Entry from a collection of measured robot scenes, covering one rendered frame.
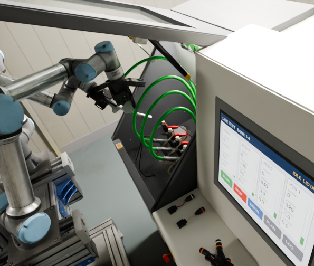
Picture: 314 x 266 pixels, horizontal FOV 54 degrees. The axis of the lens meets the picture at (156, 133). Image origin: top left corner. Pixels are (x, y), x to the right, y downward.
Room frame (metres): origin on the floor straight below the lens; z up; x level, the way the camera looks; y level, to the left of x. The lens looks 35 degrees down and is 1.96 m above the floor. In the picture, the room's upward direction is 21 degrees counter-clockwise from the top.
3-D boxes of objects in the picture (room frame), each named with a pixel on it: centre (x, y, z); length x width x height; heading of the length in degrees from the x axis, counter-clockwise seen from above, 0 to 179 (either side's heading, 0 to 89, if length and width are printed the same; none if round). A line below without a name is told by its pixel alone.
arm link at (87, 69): (1.19, 0.16, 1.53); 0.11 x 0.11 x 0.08; 40
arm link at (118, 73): (1.24, 0.07, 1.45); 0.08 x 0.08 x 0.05
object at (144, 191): (1.21, 0.18, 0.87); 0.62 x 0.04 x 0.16; 10
